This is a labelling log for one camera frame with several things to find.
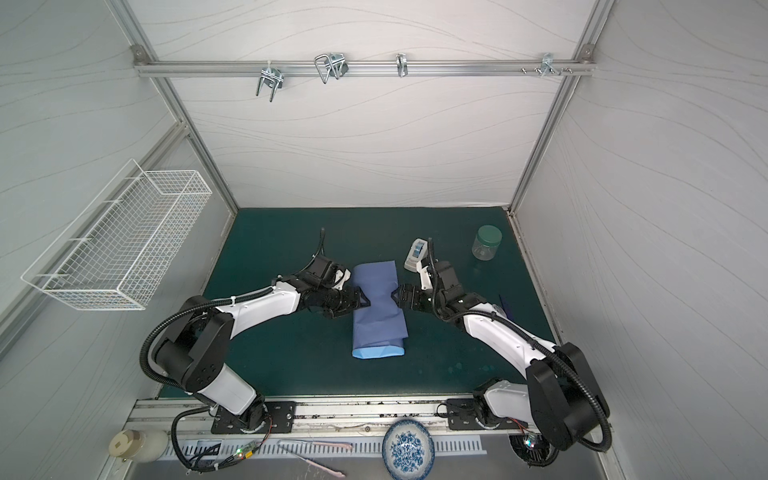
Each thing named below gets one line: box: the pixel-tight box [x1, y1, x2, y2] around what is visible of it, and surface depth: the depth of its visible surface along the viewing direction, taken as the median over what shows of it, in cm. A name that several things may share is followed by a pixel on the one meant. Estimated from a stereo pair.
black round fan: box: [507, 433, 559, 467], surface depth 73 cm
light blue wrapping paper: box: [352, 260, 409, 359], surface depth 85 cm
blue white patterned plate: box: [382, 419, 436, 480], surface depth 69 cm
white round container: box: [109, 428, 169, 463], surface depth 65 cm
